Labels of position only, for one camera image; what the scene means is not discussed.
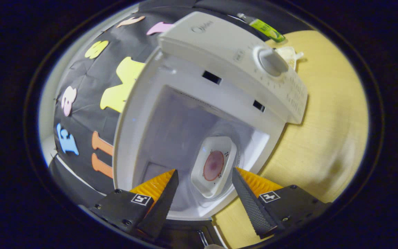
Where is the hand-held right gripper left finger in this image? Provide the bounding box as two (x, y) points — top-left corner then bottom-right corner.
(88, 169), (179, 240)

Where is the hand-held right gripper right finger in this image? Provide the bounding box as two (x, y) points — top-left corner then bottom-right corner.
(232, 167), (331, 240)

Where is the white square food plate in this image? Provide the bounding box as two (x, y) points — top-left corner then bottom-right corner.
(190, 136), (237, 199)

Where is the pink round meat slice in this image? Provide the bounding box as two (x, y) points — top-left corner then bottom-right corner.
(203, 150), (225, 182)

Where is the white microwave oven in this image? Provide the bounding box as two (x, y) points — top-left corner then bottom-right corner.
(113, 11), (308, 247)

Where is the white divided dish with beans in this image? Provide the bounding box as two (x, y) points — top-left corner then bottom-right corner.
(274, 46), (304, 71)

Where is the green tea bottle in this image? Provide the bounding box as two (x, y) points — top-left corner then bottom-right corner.
(237, 13), (286, 43)

